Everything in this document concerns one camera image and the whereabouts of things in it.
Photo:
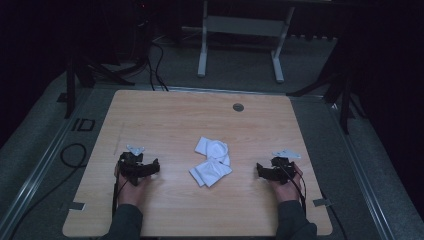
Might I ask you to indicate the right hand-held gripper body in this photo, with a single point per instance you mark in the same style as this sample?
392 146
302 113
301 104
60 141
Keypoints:
282 168

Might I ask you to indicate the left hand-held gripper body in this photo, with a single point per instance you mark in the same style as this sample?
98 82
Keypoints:
130 165

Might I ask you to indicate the person's right hand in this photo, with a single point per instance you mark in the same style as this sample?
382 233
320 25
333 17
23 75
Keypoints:
286 191

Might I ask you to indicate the person's left hand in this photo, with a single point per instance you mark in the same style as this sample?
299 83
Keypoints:
131 191

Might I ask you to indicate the grey tape piece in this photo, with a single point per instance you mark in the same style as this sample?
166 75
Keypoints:
77 206
322 202

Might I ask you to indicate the white sock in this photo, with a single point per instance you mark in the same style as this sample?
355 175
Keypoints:
210 172
214 150

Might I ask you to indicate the grey table grommet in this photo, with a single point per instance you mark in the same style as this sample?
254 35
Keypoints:
238 107

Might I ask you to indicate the black tripod stand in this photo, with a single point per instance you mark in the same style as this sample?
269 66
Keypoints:
71 83
345 100

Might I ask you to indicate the metal floor rail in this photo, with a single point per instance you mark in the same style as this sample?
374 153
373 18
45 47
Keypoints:
360 166
36 170

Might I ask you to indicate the white desk frame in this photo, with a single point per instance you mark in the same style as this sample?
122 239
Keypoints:
243 26

